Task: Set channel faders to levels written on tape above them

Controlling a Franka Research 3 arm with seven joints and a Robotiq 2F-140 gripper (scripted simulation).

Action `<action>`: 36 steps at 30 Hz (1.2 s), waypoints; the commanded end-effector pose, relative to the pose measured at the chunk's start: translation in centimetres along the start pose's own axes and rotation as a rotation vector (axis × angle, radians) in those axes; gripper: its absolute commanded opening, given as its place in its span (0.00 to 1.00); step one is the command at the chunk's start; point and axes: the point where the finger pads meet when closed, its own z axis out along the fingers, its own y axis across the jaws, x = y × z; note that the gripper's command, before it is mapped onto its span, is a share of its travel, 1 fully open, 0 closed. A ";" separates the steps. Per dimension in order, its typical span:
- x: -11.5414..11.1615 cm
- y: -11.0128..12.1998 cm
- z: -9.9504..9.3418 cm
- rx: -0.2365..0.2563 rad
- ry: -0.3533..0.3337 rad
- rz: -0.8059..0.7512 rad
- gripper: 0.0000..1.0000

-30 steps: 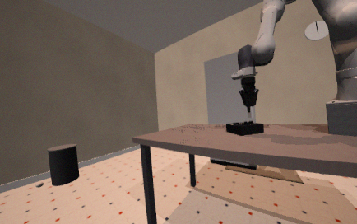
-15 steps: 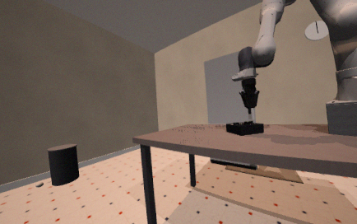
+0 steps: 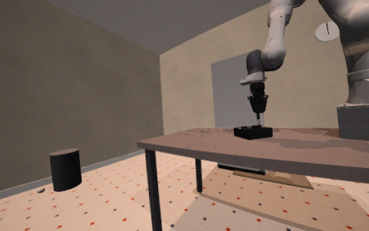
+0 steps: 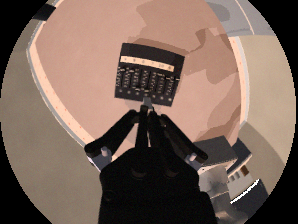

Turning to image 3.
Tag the black lighting desk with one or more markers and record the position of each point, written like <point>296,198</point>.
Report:
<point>252,133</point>

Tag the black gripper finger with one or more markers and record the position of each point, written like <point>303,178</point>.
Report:
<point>263,102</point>
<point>256,107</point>

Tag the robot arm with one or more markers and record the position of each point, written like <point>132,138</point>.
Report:
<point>352,19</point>

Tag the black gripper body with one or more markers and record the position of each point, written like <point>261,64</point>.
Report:
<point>257,87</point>

